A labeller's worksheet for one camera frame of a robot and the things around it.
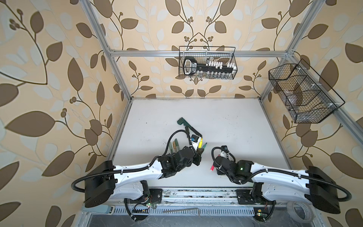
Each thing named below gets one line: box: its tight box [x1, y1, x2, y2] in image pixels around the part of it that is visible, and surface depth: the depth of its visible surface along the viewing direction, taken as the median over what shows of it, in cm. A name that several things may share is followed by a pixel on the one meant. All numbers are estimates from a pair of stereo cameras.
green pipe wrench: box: [176, 117, 203, 138], surface depth 107 cm
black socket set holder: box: [182, 56, 238, 79], surface depth 86 cm
